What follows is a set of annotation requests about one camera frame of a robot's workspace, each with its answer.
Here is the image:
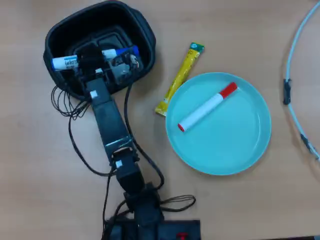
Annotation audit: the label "white cable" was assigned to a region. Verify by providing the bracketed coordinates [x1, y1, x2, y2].
[284, 1, 320, 161]

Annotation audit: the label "red cap whiteboard pen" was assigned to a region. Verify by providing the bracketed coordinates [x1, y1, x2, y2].
[177, 81, 239, 133]

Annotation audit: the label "teal round plate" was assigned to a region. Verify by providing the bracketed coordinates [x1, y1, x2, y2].
[165, 72, 273, 176]

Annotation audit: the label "black plastic bowl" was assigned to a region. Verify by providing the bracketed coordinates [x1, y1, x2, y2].
[42, 0, 158, 103]

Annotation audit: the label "yellow stick sachet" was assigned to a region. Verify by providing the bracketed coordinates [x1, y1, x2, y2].
[154, 41, 206, 118]

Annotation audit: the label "black camera cable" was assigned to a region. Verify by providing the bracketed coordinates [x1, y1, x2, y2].
[124, 83, 165, 190]

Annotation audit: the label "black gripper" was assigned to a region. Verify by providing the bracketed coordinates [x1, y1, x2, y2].
[74, 43, 112, 85]

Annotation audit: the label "blue cap whiteboard pen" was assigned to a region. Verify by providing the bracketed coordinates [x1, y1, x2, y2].
[51, 45, 140, 72]

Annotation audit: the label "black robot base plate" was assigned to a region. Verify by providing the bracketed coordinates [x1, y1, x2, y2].
[104, 216, 202, 240]

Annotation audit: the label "brown looped cord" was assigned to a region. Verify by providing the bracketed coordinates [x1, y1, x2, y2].
[159, 194, 197, 213]

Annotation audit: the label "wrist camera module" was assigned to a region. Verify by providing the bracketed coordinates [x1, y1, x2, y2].
[109, 51, 144, 86]

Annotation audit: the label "black cable connector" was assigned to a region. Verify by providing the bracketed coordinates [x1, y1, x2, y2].
[283, 78, 293, 106]

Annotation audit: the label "dark tape wrap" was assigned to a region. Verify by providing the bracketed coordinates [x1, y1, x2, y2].
[299, 133, 313, 151]

